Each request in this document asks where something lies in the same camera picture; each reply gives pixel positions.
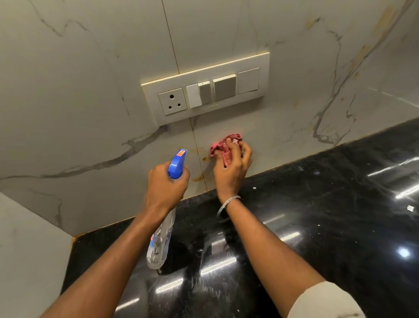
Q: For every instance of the person's right hand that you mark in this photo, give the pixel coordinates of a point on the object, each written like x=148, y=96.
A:
x=232, y=173

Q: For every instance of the person's left hand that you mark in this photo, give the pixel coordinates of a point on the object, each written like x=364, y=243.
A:
x=165, y=190

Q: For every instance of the pink checked cleaning cloth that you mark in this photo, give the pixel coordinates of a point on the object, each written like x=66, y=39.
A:
x=226, y=147

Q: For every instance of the clear spray bottle blue nozzle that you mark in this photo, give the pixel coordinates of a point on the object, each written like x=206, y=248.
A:
x=176, y=163

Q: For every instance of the person's right forearm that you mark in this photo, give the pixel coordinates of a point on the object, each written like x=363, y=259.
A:
x=271, y=255

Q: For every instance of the person's left forearm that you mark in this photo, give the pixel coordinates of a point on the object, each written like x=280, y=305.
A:
x=104, y=268

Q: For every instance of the silver bangle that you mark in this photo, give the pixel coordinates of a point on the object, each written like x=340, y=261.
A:
x=227, y=203

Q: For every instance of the white shirt sleeve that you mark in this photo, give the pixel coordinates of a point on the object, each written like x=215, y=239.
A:
x=327, y=301

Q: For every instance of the white switch panel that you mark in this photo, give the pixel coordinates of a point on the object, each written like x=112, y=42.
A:
x=206, y=88

